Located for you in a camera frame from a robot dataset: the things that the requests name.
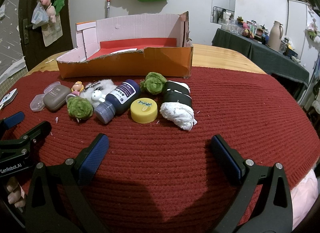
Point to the pink clothing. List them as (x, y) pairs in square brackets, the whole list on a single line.
[(305, 198)]

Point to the small white rabbit figure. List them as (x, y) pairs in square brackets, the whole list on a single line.
[(97, 96)]

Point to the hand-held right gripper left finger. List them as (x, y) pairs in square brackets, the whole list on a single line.
[(97, 152)]

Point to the hanging green plush toy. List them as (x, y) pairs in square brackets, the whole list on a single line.
[(59, 3)]

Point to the artificial flowers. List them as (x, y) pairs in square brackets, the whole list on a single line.
[(313, 31)]

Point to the orange cardboard box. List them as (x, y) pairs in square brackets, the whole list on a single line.
[(125, 65)]

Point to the small paper scrap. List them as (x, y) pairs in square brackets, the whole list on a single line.
[(49, 60)]

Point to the small pink doll figurine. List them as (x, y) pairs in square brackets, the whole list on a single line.
[(76, 87)]

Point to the grey rounded case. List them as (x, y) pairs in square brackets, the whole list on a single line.
[(56, 97)]

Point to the white fluffy plush with bow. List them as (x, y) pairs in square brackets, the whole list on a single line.
[(106, 86)]

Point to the white refrigerator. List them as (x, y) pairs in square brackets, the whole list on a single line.
[(297, 22)]

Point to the beige thermos jug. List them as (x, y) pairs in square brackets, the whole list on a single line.
[(275, 36)]

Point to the dark blue ink bottle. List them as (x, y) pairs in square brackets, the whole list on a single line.
[(122, 95)]

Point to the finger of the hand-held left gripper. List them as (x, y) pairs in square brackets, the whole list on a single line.
[(15, 119), (37, 129)]

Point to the pale blue plastic bag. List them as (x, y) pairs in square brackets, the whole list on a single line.
[(38, 17)]

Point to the metal pole with red tip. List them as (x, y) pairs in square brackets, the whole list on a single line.
[(108, 8)]

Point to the red knitted cloth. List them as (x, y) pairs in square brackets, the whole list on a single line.
[(162, 147)]

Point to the black and white roll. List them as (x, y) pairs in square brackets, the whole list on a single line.
[(177, 97)]

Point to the green plush cabbage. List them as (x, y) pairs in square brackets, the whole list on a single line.
[(80, 109), (152, 84)]

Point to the person's left hand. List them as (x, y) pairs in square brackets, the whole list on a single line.
[(15, 195)]

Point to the table with dark green cloth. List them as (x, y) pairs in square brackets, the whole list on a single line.
[(262, 52)]

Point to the clear round plastic lid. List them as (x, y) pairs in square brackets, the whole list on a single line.
[(51, 87)]

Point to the cluster of small table items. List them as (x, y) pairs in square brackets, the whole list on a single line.
[(246, 29)]

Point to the beige cloth bag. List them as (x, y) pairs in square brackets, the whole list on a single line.
[(51, 35)]

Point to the dark wooden door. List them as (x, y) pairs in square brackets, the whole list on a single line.
[(27, 47)]

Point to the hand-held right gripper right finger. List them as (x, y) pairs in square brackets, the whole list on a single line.
[(225, 157)]

